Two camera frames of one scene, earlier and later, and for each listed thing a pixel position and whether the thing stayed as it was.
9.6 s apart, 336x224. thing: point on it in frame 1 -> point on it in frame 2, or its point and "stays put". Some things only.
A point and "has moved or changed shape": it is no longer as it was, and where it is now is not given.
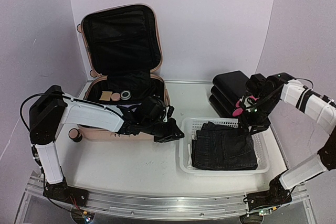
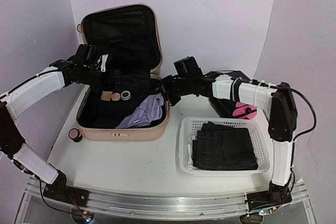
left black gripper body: [150, 126] -> [90, 78]
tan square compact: [105, 95] stays put
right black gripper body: [259, 120] -> [176, 88]
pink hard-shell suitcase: [122, 52] stays put
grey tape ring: [126, 98] stays put
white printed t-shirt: [189, 164] stays put
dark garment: [220, 147] stays put
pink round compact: [115, 96] stays put
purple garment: [133, 106] has moved or changed shape
